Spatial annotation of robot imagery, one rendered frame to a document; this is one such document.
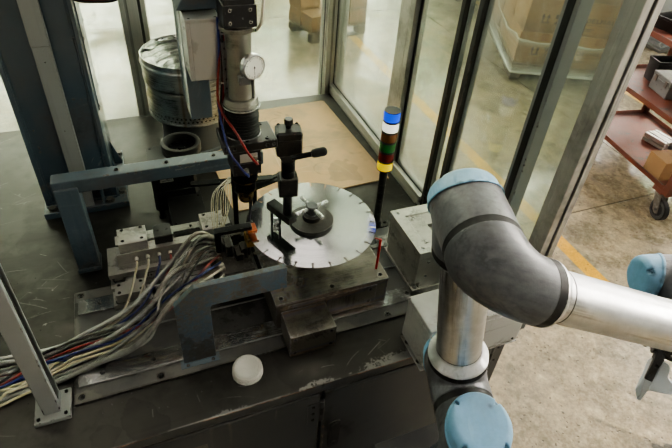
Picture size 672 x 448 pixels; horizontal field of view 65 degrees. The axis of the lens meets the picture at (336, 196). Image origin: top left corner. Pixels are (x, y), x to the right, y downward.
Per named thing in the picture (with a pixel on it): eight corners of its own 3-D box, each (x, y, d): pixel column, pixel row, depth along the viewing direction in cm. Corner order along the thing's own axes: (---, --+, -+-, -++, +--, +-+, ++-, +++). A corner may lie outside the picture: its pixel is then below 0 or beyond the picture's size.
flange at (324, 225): (305, 202, 141) (305, 194, 139) (341, 217, 137) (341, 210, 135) (281, 224, 133) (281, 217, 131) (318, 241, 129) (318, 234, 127)
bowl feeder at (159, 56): (229, 116, 213) (223, 29, 191) (247, 157, 191) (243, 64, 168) (149, 126, 203) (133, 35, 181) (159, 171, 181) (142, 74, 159)
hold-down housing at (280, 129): (297, 187, 125) (300, 112, 113) (300, 199, 122) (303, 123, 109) (275, 188, 124) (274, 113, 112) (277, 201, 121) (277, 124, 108)
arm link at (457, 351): (433, 429, 104) (444, 224, 70) (419, 363, 116) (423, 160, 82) (493, 423, 104) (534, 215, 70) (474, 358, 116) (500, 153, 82)
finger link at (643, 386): (667, 416, 100) (686, 372, 99) (634, 401, 102) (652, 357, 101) (663, 410, 103) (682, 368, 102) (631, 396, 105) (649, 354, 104)
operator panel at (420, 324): (492, 309, 142) (507, 270, 133) (516, 341, 134) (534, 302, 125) (399, 336, 133) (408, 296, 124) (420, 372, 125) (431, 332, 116)
